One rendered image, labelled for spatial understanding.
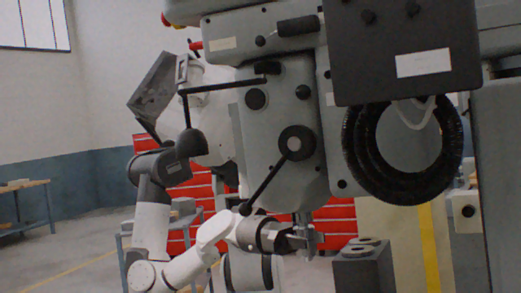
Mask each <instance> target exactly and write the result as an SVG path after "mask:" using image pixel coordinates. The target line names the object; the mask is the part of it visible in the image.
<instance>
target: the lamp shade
mask: <svg viewBox="0 0 521 293"><path fill-rule="evenodd" d="M175 152H176V159H183V158H190V157H196V156H201V155H209V149H208V140H207V139H206V137H205V135H204V132H203V131H201V130H199V129H197V128H193V127H191V128H185V129H183V130H181V131H180V132H179V133H178V134H177V136H176V141H175Z"/></svg>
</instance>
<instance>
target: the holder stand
mask: <svg viewBox="0 0 521 293"><path fill-rule="evenodd" d="M331 262H332V269H333V275H334V282H335V293H397V290H396V278H395V271H394V268H393V264H392V251H391V244H390V239H389V238H384V239H380V237H377V236H363V237H357V238H352V239H351V240H349V242H348V243H347V245H346V246H345V247H344V248H343V249H342V250H341V251H340V252H339V254H338V255H337V256H336V257H335V258H334V259H333V260H332V261H331Z"/></svg>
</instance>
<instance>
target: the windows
mask: <svg viewBox="0 0 521 293"><path fill-rule="evenodd" d="M0 49H8V50H22V51H36V52H51V53H65V54H70V53H72V52H71V47H70V41H69V36H68V25H67V20H66V14H65V8H64V2H63V0H0Z"/></svg>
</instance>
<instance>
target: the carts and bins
mask: <svg viewBox="0 0 521 293"><path fill-rule="evenodd" d="M198 215H199V217H200V224H201V225H202V224H204V223H205V221H204V207H203V205H202V206H199V207H198V208H197V207H196V206H195V199H192V198H185V197H182V198H178V199H172V203H171V210H170V218H169V230H168V231H173V230H183V233H184V239H185V244H186V251H188V250H189V249H191V246H190V235H189V230H188V228H189V227H190V226H191V224H192V223H193V222H194V221H195V219H196V218H197V216H198ZM120 227H121V230H120V231H119V232H115V234H114V238H115V239H116V250H117V255H118V261H119V266H120V277H121V283H122V289H123V293H129V288H128V283H127V279H126V277H125V275H124V267H125V261H124V255H123V249H122V243H121V237H126V236H132V233H133V227H134V216H133V217H131V218H129V219H128V220H125V221H122V222H121V223H120ZM208 283H209V288H210V293H215V292H214V285H213V280H212V269H211V267H210V268H208V269H207V272H202V273H201V274H200V275H199V276H198V277H197V278H196V279H195V280H194V281H193V282H191V283H190V284H188V285H187V286H185V287H184V288H182V289H181V290H179V291H177V292H176V293H204V292H205V290H206V288H207V285H208Z"/></svg>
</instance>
